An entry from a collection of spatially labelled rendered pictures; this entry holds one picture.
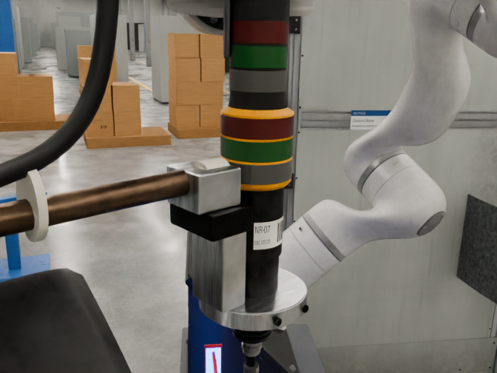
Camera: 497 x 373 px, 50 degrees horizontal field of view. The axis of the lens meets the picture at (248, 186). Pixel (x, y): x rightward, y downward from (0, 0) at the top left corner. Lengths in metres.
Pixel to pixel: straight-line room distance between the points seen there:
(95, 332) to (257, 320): 0.16
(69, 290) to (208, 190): 0.21
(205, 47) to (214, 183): 8.22
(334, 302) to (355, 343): 0.25
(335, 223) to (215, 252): 0.74
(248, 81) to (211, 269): 0.11
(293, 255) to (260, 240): 0.73
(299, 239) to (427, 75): 0.39
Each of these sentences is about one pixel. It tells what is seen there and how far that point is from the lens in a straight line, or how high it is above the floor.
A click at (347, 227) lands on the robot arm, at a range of 1.03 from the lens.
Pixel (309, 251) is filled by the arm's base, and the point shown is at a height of 1.21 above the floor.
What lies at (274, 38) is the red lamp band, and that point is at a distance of 0.30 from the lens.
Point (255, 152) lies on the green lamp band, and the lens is 0.30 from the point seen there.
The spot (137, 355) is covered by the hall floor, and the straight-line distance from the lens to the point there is 2.94.
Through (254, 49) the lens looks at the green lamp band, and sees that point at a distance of 0.30.
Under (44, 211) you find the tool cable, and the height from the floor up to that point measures 1.54.
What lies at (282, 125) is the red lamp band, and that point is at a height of 1.57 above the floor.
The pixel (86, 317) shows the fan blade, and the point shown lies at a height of 1.40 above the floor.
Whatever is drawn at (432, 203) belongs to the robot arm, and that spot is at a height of 1.32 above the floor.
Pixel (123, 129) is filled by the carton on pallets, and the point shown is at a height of 0.24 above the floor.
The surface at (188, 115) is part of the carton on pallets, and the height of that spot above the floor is 0.34.
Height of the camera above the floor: 1.61
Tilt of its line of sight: 16 degrees down
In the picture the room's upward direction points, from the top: 1 degrees clockwise
